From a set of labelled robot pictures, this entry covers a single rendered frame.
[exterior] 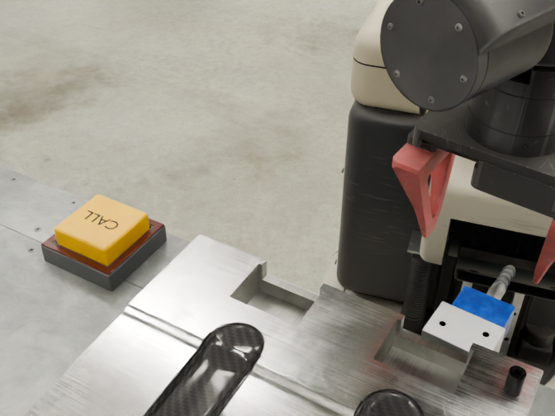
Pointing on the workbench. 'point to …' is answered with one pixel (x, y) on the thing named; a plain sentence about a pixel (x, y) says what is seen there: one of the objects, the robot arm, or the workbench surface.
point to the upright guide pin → (514, 380)
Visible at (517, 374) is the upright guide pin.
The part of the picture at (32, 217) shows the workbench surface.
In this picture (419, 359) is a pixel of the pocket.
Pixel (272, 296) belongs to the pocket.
